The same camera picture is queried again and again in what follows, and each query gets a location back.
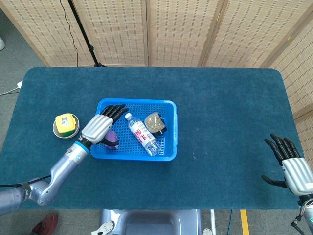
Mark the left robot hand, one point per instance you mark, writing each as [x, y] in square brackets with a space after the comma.
[97, 127]

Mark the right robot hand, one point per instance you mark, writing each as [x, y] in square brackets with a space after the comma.
[297, 173]

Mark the small purple carton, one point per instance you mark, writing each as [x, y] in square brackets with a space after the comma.
[113, 139]

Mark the beige round bowl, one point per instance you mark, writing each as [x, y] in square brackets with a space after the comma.
[77, 124]

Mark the green box with yellow lid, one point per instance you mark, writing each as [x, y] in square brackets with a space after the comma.
[64, 122]

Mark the clear bottle white red label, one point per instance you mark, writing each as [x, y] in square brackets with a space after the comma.
[141, 134]

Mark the clear spice jar black lid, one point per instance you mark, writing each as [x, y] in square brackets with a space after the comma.
[152, 123]

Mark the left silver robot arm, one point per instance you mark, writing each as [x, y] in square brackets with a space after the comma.
[63, 164]

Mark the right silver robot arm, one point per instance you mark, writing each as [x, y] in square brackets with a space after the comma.
[309, 215]

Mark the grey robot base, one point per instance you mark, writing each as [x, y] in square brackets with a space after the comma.
[151, 220]

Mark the blue plastic perforated basket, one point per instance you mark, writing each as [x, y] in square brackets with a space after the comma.
[134, 157]

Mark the yellow floor tape strip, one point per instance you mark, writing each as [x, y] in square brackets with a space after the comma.
[244, 222]

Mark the white power strip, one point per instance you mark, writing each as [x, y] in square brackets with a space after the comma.
[19, 84]

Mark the black tripod stand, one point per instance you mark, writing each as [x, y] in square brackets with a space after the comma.
[84, 36]

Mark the teal table cloth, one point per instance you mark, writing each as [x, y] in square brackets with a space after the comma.
[220, 98]

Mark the red shoe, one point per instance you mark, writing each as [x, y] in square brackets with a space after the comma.
[46, 222]

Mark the white shoe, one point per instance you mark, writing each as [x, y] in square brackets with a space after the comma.
[2, 44]

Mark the bamboo folding screen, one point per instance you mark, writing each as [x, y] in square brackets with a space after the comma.
[183, 31]

